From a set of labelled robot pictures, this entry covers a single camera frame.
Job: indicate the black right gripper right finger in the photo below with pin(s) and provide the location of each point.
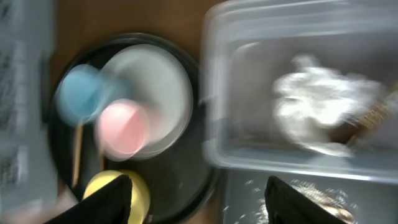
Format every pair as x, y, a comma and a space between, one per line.
286, 205

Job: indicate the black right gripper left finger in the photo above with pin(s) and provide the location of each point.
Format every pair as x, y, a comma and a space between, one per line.
111, 204

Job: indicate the yellow plastic bowl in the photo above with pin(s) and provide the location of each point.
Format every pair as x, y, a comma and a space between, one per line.
140, 200

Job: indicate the food scraps pile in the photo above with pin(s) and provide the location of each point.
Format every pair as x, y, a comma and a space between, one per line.
323, 199

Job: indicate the pink plastic cup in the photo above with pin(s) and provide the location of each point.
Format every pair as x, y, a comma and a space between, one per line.
125, 127

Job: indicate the gold foil wrapper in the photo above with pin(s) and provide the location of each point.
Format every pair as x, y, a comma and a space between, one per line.
356, 125

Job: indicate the black rectangular tray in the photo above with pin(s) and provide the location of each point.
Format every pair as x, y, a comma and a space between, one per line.
368, 202

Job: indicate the wooden chopstick right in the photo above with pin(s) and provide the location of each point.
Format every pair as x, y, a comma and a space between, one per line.
101, 159

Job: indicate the wooden chopstick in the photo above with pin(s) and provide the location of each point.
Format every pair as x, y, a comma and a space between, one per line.
77, 153
101, 159

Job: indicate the round black tray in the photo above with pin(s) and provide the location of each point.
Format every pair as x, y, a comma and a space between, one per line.
180, 180

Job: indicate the wooden chopstick left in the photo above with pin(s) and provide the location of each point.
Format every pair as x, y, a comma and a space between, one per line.
77, 153

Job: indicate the crumpled white paper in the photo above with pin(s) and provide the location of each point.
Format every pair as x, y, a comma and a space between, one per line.
314, 99

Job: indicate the blue plastic cup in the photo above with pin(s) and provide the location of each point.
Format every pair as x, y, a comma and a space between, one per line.
79, 96

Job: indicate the light grey plate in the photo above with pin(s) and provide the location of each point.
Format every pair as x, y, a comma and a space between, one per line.
161, 84

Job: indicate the clear plastic bin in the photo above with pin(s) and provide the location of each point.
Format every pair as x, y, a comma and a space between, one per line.
248, 45

